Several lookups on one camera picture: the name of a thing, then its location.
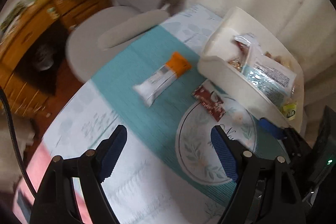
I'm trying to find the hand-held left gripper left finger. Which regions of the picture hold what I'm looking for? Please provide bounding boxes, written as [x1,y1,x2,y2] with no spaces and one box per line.
[30,124,128,224]

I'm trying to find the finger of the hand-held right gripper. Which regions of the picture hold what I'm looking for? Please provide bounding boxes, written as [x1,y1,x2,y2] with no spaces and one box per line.
[259,117,303,154]

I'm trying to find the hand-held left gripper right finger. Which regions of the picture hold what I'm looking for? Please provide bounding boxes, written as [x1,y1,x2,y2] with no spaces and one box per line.
[210,125,307,224]

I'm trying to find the pale blue packet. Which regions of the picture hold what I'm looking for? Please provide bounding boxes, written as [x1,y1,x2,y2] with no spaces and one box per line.
[241,60,297,106]

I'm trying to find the brown red sachet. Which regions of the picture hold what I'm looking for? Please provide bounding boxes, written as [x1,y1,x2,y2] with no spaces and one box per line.
[192,85,226,122]

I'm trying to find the white plastic bin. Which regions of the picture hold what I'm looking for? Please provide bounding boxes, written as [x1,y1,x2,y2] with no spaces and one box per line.
[197,7,305,135]

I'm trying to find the large clear pack pale puffs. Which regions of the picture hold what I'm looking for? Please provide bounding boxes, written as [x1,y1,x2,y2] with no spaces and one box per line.
[264,51,292,69]

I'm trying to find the clear nut bar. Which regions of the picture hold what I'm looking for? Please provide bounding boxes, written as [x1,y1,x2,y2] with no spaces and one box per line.
[228,59,243,71]

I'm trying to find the white orange bar packet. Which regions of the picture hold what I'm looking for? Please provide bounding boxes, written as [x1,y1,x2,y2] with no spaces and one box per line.
[133,52,192,107]

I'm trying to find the white red snack packet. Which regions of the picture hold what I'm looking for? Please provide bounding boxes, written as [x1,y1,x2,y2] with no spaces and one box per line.
[234,33,260,56]

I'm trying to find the yellow green candy packet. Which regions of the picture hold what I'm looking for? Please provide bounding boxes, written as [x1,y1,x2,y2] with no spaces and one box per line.
[280,101,298,119]

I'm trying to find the leaf print tablecloth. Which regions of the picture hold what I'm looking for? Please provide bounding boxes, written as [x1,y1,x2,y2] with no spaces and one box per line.
[13,4,292,224]

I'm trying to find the pink blanket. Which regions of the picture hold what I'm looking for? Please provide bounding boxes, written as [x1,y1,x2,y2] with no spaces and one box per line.
[13,145,90,224]

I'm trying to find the white lace covered cabinet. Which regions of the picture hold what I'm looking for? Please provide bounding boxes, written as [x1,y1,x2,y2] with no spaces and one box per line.
[0,111,36,159]

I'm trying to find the grey office chair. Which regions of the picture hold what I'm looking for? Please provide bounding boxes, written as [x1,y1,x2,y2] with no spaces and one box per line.
[66,0,197,83]

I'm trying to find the black bag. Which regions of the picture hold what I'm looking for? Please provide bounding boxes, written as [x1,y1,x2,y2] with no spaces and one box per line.
[31,43,55,72]

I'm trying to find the wooden desk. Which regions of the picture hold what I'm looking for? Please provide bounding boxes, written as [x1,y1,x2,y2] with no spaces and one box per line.
[0,0,112,119]

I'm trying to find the dark long box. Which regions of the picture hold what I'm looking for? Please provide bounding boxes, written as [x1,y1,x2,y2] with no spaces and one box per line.
[0,1,27,30]

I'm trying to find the black cable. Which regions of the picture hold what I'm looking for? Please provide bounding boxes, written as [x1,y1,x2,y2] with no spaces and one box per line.
[0,88,37,198]

